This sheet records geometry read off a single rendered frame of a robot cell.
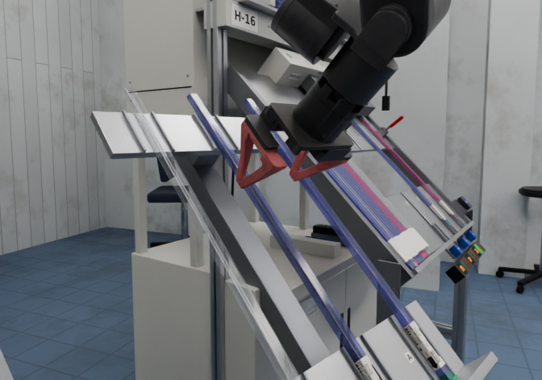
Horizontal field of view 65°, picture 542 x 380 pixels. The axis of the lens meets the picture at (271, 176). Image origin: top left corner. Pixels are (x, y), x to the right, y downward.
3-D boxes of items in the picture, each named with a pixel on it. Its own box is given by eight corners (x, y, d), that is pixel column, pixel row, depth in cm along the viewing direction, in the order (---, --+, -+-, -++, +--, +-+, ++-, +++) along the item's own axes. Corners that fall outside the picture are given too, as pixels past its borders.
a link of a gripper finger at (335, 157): (253, 160, 55) (294, 106, 49) (289, 157, 60) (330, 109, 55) (281, 202, 52) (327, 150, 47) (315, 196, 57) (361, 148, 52)
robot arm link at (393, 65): (402, 65, 39) (409, 56, 44) (344, 17, 39) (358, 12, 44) (353, 119, 43) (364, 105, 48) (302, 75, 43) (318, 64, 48)
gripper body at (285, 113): (259, 114, 46) (298, 60, 42) (315, 117, 54) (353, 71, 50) (291, 159, 44) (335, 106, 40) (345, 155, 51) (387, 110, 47)
